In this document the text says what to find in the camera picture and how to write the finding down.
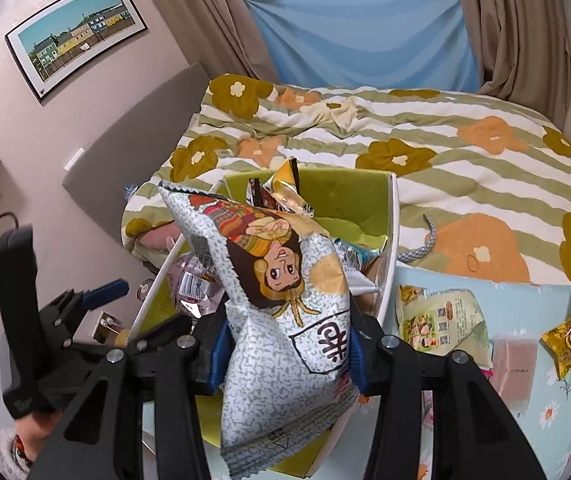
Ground green cartoon snack bag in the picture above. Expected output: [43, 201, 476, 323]
[396, 285, 494, 370]

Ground blue white snack bag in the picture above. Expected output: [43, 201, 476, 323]
[333, 238, 382, 273]

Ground grey headboard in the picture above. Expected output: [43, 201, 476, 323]
[62, 64, 209, 243]

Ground grey patterned snack bag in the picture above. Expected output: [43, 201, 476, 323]
[158, 181, 358, 479]

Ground striped floral duvet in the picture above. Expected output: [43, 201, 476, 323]
[120, 74, 571, 285]

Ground framed houses picture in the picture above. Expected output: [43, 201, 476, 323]
[4, 0, 148, 102]

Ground beige curtain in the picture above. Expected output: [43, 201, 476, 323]
[153, 0, 279, 82]
[460, 0, 571, 127]

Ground pink pillow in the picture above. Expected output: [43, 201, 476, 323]
[136, 223, 181, 252]

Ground right beige curtain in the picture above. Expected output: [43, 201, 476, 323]
[460, 0, 571, 127]

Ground grey cord on bed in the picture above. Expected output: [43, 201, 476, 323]
[397, 213, 437, 264]

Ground blue window cloth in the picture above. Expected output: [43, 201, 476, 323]
[246, 0, 481, 92]

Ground left beige curtain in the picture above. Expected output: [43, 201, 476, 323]
[153, 0, 279, 82]

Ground green cardboard box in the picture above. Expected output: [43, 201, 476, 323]
[130, 168, 400, 479]

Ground person left hand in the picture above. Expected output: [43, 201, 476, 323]
[14, 412, 62, 464]

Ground daisy print tablecloth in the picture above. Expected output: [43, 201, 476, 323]
[311, 266, 571, 479]

